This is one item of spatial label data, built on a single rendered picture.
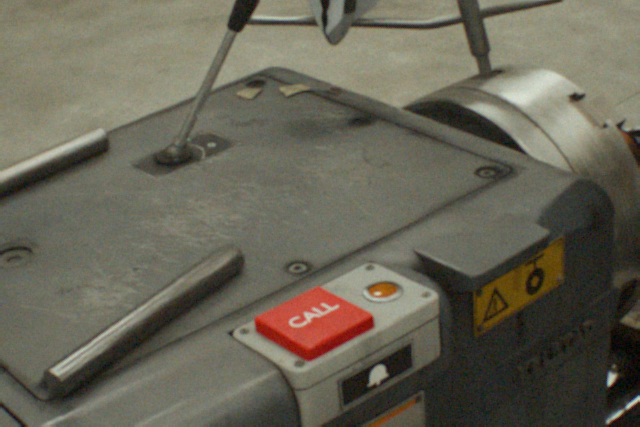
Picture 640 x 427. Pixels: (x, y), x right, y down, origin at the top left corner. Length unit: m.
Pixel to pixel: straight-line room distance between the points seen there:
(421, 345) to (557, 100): 0.44
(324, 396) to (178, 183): 0.32
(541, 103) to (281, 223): 0.36
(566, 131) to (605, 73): 3.40
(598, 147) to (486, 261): 0.35
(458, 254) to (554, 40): 4.02
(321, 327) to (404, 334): 0.07
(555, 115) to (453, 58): 3.54
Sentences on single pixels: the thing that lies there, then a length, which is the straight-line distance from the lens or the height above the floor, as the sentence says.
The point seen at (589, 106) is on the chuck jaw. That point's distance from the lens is 1.35.
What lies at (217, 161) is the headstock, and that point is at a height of 1.25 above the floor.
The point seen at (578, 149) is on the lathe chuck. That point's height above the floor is 1.20.
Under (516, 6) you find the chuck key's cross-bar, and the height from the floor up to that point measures 1.30.
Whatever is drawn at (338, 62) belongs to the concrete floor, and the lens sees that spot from 4.88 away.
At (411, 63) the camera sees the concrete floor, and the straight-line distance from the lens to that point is 4.82.
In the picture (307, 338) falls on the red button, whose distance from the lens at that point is 0.89.
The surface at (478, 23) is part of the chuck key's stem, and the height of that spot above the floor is 1.29.
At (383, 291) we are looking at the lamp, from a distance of 0.95.
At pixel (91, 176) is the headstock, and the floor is 1.25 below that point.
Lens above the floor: 1.75
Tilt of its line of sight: 26 degrees down
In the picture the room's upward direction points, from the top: 6 degrees counter-clockwise
